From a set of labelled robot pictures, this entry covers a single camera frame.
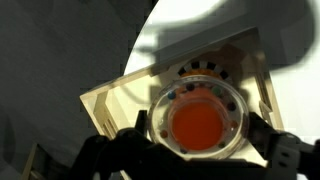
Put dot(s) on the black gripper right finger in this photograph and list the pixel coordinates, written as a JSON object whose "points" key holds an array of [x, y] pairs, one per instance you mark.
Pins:
{"points": [[283, 153]]}

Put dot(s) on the wooden frame stool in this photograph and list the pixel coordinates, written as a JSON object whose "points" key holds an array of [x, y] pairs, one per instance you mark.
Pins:
{"points": [[30, 163]]}

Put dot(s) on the light wooden tray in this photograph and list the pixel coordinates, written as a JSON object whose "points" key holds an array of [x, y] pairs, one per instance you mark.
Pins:
{"points": [[130, 96]]}

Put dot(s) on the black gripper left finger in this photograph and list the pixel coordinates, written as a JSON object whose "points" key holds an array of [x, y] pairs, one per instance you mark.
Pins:
{"points": [[126, 153]]}

